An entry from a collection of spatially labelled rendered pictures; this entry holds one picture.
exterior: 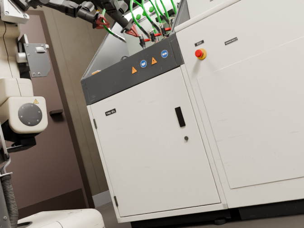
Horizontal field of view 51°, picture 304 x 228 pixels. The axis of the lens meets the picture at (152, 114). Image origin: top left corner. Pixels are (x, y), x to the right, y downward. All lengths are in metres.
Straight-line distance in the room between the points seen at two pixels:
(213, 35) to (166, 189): 0.81
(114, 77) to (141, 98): 0.22
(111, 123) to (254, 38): 0.90
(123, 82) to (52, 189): 1.72
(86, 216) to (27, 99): 0.56
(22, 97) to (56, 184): 1.86
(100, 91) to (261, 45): 0.94
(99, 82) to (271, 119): 0.98
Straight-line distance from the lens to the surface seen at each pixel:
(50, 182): 3.24
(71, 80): 3.62
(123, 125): 1.80
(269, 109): 1.44
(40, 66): 1.55
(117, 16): 1.98
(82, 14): 2.08
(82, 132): 3.50
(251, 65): 1.46
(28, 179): 3.17
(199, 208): 1.66
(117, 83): 1.81
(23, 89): 1.50
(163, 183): 1.72
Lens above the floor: 0.45
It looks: 5 degrees up
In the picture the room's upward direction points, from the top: 16 degrees counter-clockwise
